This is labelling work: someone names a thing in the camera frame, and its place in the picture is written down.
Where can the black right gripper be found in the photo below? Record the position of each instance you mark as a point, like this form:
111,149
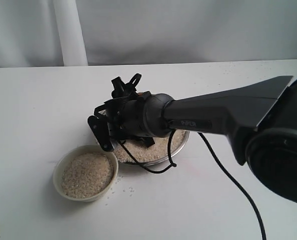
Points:
125,113

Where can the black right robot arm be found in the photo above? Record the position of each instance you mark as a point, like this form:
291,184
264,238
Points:
259,121

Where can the rice heap in tray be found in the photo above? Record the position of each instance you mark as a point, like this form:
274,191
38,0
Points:
148,150

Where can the brown granular contents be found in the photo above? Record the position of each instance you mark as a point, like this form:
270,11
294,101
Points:
87,175

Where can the spilled rice grains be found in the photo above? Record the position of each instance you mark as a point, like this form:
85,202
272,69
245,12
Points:
121,189

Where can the cream ceramic floral bowl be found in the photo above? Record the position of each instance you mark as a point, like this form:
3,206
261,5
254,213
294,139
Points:
58,172

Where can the white backdrop curtain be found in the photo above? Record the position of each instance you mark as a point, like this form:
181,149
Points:
54,33

